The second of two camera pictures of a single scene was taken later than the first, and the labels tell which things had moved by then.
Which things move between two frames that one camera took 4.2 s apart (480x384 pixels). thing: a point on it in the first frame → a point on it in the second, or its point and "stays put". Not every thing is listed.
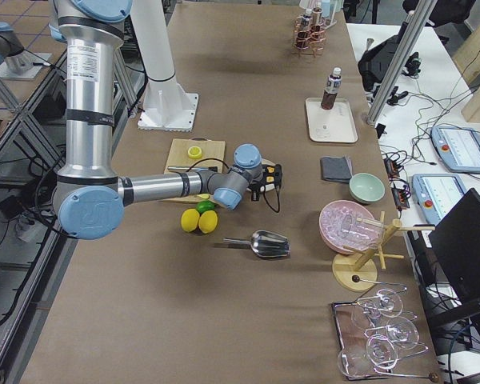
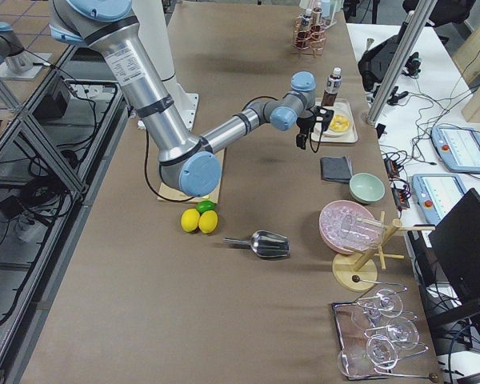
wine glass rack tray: (374, 334) stays put
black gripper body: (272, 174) → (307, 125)
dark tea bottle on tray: (332, 89) stays put
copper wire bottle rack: (309, 37) stays put
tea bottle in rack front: (303, 38) stays put
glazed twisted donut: (270, 179) → (339, 123)
